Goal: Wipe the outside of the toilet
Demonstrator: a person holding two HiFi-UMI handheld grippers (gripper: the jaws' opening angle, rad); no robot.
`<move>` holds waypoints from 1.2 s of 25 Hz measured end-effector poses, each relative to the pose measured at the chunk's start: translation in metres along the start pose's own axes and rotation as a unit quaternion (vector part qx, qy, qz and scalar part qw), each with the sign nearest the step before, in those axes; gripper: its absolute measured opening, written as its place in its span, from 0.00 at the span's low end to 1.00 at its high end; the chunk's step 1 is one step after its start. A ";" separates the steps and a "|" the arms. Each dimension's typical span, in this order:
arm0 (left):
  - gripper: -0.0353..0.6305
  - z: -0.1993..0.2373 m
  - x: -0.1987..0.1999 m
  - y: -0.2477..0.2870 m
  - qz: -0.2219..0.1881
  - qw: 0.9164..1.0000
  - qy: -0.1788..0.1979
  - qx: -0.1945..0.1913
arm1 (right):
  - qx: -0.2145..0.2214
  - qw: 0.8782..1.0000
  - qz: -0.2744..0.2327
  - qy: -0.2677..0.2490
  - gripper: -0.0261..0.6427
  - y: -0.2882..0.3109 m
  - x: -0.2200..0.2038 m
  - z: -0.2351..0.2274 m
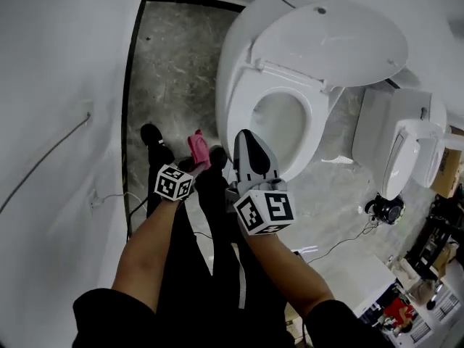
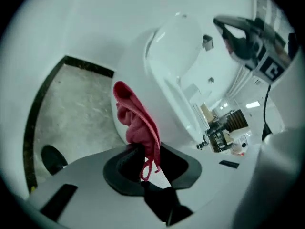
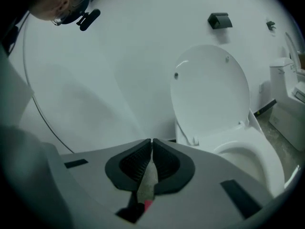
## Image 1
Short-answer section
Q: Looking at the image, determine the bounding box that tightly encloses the white oval tankless toilet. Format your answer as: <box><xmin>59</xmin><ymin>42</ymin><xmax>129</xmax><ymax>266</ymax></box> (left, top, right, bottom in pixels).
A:
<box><xmin>215</xmin><ymin>0</ymin><xmax>410</xmax><ymax>183</ymax></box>

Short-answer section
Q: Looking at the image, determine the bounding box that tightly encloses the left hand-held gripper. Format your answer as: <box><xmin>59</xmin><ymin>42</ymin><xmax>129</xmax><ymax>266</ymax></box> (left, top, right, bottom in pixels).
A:
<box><xmin>154</xmin><ymin>157</ymin><xmax>212</xmax><ymax>203</ymax></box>

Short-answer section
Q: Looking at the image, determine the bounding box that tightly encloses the white counter block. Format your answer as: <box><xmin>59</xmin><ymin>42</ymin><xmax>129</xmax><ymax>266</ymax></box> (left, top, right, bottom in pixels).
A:
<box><xmin>353</xmin><ymin>252</ymin><xmax>399</xmax><ymax>315</ymax></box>

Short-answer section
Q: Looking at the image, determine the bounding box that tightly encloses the red cleaning cloth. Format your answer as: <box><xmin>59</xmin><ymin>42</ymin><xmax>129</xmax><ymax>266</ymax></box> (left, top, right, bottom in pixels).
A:
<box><xmin>186</xmin><ymin>128</ymin><xmax>212</xmax><ymax>170</ymax></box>

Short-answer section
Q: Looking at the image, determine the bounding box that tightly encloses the person's left forearm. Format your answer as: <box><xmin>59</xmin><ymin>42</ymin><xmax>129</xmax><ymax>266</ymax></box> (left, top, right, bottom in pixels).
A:
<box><xmin>111</xmin><ymin>197</ymin><xmax>182</xmax><ymax>313</ymax></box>

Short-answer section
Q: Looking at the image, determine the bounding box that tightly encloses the person's right forearm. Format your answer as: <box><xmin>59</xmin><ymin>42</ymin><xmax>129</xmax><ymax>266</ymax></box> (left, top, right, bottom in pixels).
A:
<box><xmin>244</xmin><ymin>230</ymin><xmax>334</xmax><ymax>317</ymax></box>

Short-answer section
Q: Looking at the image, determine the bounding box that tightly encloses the black headset with green trim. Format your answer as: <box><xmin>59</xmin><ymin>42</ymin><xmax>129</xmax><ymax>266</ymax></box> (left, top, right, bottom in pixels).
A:
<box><xmin>364</xmin><ymin>193</ymin><xmax>405</xmax><ymax>226</ymax></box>

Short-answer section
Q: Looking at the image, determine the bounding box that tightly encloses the brown cardboard box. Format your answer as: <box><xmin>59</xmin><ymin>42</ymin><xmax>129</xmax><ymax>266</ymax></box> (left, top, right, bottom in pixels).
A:
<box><xmin>429</xmin><ymin>146</ymin><xmax>463</xmax><ymax>199</ymax></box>

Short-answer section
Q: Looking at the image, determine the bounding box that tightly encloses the black metal rack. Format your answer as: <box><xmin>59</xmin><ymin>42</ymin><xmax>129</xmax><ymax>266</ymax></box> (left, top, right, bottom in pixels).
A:
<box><xmin>404</xmin><ymin>183</ymin><xmax>464</xmax><ymax>278</ymax></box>

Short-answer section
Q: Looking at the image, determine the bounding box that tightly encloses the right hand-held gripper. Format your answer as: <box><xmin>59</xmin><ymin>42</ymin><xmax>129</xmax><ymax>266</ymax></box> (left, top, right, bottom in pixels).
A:
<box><xmin>224</xmin><ymin>128</ymin><xmax>297</xmax><ymax>236</ymax></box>

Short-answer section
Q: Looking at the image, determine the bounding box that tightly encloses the white toilet with tank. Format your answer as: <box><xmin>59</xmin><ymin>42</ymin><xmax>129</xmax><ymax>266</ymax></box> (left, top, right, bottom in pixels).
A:
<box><xmin>351</xmin><ymin>87</ymin><xmax>449</xmax><ymax>201</ymax></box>

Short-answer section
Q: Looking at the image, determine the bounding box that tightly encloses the black floor cable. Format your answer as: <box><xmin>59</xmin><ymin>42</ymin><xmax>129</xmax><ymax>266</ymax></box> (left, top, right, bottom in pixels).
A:
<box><xmin>307</xmin><ymin>223</ymin><xmax>378</xmax><ymax>264</ymax></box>

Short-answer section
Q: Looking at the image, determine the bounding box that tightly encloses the person's black clothing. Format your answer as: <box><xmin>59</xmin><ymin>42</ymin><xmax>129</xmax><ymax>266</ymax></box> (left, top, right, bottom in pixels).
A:
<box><xmin>72</xmin><ymin>145</ymin><xmax>394</xmax><ymax>348</ymax></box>

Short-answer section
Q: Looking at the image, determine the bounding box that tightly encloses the white toilet with raised lid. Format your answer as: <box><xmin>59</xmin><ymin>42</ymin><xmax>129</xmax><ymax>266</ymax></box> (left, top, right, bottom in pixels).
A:
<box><xmin>416</xmin><ymin>136</ymin><xmax>454</xmax><ymax>190</ymax></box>

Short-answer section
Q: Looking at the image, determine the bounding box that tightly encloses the person's black right shoe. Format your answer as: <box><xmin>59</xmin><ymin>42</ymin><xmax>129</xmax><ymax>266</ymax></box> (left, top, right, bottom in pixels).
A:
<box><xmin>209</xmin><ymin>145</ymin><xmax>229</xmax><ymax>168</ymax></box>

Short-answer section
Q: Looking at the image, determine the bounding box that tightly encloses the grey wall cable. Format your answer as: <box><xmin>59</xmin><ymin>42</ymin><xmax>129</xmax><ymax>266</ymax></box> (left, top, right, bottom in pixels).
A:
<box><xmin>0</xmin><ymin>99</ymin><xmax>94</xmax><ymax>213</ymax></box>

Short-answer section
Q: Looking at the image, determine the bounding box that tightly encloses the person's black left shoe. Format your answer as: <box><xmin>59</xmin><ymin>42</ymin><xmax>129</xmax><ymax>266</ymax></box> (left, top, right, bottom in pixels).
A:
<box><xmin>140</xmin><ymin>123</ymin><xmax>166</xmax><ymax>148</ymax></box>

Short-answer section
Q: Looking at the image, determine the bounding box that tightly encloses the person's black shoe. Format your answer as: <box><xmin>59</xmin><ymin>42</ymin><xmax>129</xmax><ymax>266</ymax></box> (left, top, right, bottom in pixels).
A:
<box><xmin>209</xmin><ymin>145</ymin><xmax>229</xmax><ymax>168</ymax></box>
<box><xmin>140</xmin><ymin>123</ymin><xmax>166</xmax><ymax>148</ymax></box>

